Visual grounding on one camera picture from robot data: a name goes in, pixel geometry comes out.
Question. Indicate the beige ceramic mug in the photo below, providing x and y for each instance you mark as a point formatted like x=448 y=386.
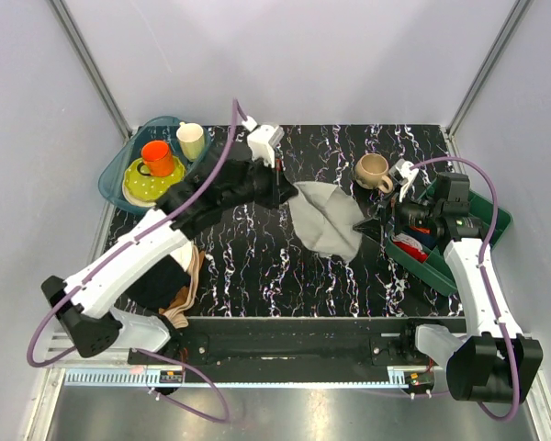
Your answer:
x=371 y=172

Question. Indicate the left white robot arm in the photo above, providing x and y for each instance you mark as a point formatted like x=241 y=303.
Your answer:
x=84 y=303

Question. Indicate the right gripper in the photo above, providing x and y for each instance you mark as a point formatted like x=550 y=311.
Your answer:
x=389 y=207

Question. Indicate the beige tan garment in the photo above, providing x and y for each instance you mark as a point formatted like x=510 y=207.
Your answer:
x=185 y=297

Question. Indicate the teal transparent plastic basin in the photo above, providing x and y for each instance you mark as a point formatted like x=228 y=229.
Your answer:
x=159 y=129

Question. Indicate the orange cup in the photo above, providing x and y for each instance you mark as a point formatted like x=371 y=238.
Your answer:
x=156 y=159

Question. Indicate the red white rolled underwear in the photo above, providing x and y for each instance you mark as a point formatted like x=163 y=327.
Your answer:
x=410 y=246

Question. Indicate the grey underwear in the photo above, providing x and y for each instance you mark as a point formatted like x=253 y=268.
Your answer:
x=323 y=218

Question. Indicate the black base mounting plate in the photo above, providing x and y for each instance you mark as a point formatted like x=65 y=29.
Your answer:
x=290 y=350

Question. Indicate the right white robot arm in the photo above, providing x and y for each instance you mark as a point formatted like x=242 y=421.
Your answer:
x=496 y=362

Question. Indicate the yellow green dotted plate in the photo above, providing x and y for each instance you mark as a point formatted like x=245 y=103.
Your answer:
x=142 y=189

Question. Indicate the black garment pile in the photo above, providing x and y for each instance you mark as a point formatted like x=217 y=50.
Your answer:
x=157 y=288

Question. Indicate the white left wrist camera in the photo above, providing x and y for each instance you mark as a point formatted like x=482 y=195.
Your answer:
x=263 y=141

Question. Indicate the cream yellow cup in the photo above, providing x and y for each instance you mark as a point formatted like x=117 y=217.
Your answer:
x=191 y=138

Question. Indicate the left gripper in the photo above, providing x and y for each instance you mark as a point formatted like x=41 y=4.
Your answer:
x=283 y=188

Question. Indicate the green plastic divided organizer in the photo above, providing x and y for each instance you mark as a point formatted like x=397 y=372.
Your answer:
x=451 y=222

